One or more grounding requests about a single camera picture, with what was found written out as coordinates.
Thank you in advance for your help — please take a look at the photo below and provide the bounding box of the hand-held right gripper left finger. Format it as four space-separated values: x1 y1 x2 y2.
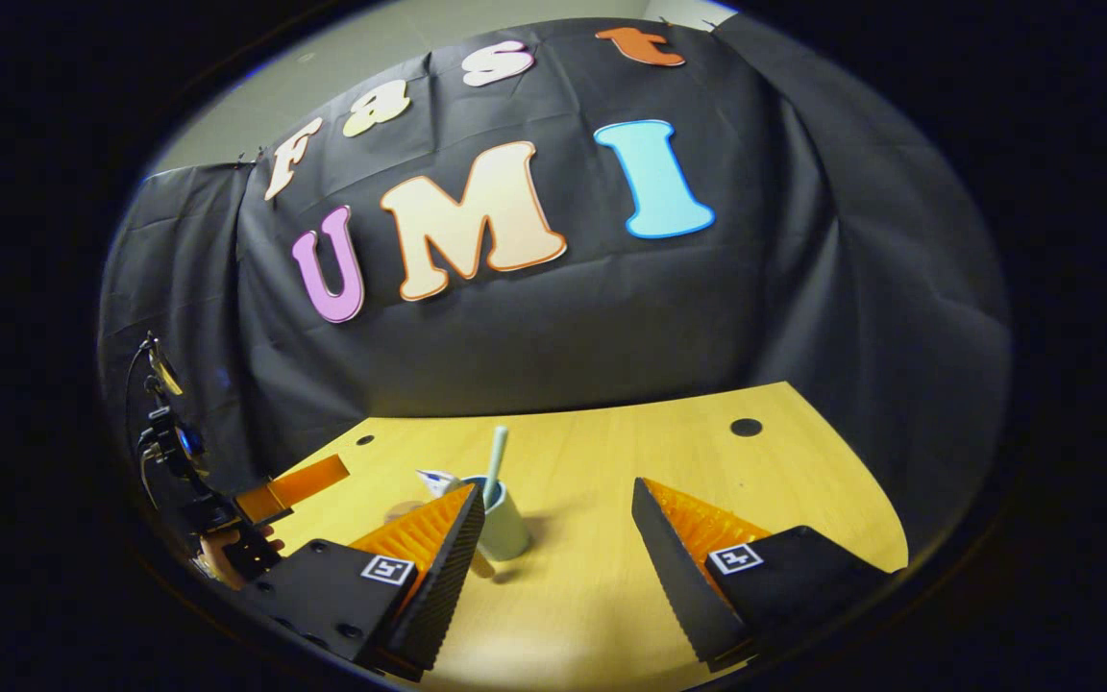
238 482 486 681

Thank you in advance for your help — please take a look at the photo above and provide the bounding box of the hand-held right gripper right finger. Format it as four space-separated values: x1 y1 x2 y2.
630 477 891 674

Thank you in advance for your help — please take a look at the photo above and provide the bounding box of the light blue cup wooden handle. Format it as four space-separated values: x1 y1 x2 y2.
457 476 532 581

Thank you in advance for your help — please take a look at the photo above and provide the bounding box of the pale blue toothbrush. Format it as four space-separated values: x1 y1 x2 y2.
482 426 509 508

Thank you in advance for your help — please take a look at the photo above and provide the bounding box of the wooden desktop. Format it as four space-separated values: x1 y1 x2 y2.
260 382 910 692

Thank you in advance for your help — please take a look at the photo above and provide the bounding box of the black backdrop cloth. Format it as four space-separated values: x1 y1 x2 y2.
97 17 1011 558

